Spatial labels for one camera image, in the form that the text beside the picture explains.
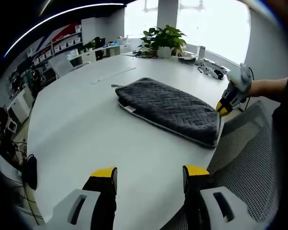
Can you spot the grey textured towel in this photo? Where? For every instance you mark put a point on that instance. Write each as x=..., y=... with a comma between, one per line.
x=168, y=107

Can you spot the white game controller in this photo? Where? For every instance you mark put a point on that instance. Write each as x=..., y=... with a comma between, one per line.
x=210, y=69

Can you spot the white upright device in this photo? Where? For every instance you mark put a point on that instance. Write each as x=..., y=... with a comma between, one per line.
x=201, y=52

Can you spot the grey mesh office chair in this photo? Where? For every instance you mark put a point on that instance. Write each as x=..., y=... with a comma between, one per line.
x=244, y=155

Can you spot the grey tray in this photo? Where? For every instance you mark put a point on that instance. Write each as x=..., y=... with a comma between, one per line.
x=187, y=60

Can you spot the black bag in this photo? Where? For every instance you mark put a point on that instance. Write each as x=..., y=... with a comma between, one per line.
x=30, y=171

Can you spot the green potted plant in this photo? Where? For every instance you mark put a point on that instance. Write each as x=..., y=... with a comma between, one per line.
x=163, y=38

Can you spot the white cabinet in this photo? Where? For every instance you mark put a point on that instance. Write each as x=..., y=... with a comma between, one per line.
x=21, y=106

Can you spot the white desk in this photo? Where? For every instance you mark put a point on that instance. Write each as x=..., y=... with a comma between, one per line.
x=105, y=51

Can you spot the white office chair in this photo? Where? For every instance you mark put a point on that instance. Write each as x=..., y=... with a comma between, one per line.
x=62, y=63

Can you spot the shelf with white boxes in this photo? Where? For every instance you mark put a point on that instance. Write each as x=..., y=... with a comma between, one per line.
x=60, y=43

